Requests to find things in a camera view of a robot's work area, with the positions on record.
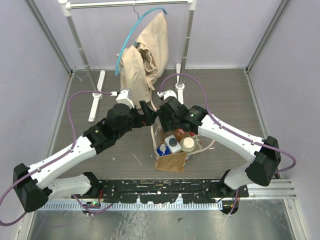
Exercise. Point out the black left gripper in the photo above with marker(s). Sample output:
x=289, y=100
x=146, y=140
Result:
x=144, y=117

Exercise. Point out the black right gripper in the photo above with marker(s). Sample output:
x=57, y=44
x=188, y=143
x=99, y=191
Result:
x=163, y=119

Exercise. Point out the canvas tote bag with handles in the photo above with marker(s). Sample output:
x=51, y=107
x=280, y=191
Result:
x=174, y=162

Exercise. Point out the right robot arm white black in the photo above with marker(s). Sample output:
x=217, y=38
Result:
x=262, y=159

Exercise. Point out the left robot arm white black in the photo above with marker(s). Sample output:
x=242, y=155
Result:
x=40, y=182

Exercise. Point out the pink cap amber bottle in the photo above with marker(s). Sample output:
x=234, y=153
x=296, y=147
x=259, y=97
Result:
x=180, y=134

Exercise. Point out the white bottle grey cap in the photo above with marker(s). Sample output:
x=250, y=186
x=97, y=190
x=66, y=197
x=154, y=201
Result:
x=173, y=145

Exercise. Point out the cream lid green jar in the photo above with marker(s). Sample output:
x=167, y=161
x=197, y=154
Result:
x=187, y=144

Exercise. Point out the blue bottle white pump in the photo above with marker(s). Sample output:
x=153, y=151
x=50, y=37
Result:
x=163, y=150

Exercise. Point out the beige cloth garment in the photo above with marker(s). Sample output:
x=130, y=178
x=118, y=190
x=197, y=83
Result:
x=144, y=62

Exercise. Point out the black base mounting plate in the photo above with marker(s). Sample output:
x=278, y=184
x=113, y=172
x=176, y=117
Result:
x=158, y=191

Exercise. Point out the blue clothes hanger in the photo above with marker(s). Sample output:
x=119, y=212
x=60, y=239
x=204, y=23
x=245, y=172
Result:
x=117, y=65

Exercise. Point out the small green led board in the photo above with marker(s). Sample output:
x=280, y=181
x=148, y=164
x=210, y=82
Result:
x=93, y=204

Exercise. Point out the white metal clothes rack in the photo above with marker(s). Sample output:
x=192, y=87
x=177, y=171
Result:
x=67, y=6

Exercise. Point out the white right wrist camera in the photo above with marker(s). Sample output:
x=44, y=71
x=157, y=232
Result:
x=163, y=95

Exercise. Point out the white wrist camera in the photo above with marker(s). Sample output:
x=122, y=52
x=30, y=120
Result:
x=163, y=95
x=124, y=96

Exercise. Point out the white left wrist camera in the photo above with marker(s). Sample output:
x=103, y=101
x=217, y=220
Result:
x=124, y=96

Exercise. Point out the white slotted cable duct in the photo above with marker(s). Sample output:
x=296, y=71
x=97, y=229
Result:
x=176, y=206

